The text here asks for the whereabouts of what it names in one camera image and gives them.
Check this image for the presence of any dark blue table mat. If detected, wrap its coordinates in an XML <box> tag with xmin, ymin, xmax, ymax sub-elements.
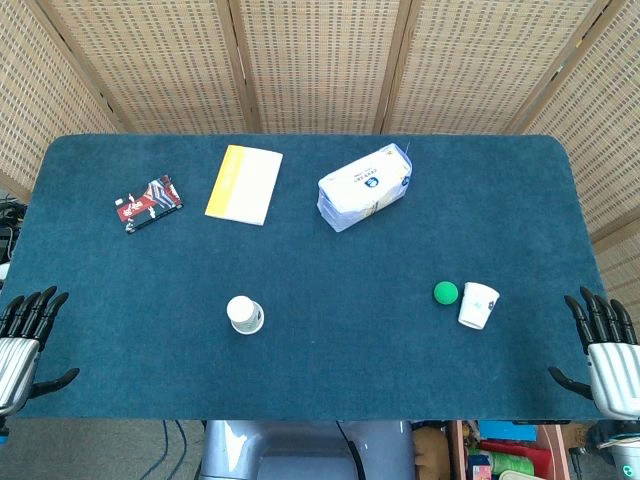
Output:
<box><xmin>0</xmin><ymin>133</ymin><xmax>624</xmax><ymax>422</ymax></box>

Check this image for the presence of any red black card box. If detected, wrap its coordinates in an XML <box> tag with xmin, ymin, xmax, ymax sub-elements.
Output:
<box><xmin>115</xmin><ymin>174</ymin><xmax>185</xmax><ymax>236</ymax></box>

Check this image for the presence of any black floor cable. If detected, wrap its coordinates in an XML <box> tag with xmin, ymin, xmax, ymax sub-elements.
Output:
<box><xmin>147</xmin><ymin>419</ymin><xmax>189</xmax><ymax>480</ymax></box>

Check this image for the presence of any woven folding screen panel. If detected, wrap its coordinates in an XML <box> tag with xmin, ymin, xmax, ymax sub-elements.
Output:
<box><xmin>37</xmin><ymin>0</ymin><xmax>261</xmax><ymax>135</ymax></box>
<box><xmin>228</xmin><ymin>0</ymin><xmax>416</xmax><ymax>135</ymax></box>
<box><xmin>0</xmin><ymin>0</ymin><xmax>124</xmax><ymax>201</ymax></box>
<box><xmin>519</xmin><ymin>0</ymin><xmax>640</xmax><ymax>306</ymax></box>
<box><xmin>382</xmin><ymin>0</ymin><xmax>614</xmax><ymax>135</ymax></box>

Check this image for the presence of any green can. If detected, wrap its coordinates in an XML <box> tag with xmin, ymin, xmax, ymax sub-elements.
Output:
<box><xmin>492</xmin><ymin>449</ymin><xmax>544</xmax><ymax>476</ymax></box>

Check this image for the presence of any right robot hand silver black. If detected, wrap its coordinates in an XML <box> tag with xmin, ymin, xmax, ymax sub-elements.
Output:
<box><xmin>548</xmin><ymin>286</ymin><xmax>640</xmax><ymax>421</ymax></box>

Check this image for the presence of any wooden storage crate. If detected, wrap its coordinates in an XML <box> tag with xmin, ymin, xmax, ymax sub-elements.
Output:
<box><xmin>446</xmin><ymin>419</ymin><xmax>574</xmax><ymax>480</ymax></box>

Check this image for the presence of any white tissue pack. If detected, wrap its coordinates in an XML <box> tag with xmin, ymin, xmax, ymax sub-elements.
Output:
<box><xmin>317</xmin><ymin>142</ymin><xmax>414</xmax><ymax>234</ymax></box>

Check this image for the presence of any grey robot torso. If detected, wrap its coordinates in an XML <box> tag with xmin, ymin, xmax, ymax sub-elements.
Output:
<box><xmin>198</xmin><ymin>419</ymin><xmax>416</xmax><ymax>480</ymax></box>

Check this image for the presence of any white paper cup blue print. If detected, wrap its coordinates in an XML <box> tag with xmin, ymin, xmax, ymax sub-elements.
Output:
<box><xmin>457</xmin><ymin>281</ymin><xmax>502</xmax><ymax>331</ymax></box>

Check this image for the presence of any brown plush object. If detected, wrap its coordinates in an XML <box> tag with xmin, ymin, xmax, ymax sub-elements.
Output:
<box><xmin>412</xmin><ymin>423</ymin><xmax>451</xmax><ymax>480</ymax></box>

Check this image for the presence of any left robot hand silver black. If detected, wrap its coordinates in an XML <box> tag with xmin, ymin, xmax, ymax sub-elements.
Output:
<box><xmin>0</xmin><ymin>285</ymin><xmax>81</xmax><ymax>419</ymax></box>

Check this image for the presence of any yellow white booklet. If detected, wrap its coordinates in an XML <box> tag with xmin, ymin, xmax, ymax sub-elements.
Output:
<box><xmin>204</xmin><ymin>144</ymin><xmax>284</xmax><ymax>227</ymax></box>

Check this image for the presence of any black cable bundle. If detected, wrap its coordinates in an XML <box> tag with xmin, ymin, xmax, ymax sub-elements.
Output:
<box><xmin>0</xmin><ymin>192</ymin><xmax>29</xmax><ymax>264</ymax></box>

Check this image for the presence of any green ball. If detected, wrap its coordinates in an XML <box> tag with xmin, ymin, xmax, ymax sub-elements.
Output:
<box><xmin>432</xmin><ymin>281</ymin><xmax>459</xmax><ymax>306</ymax></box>

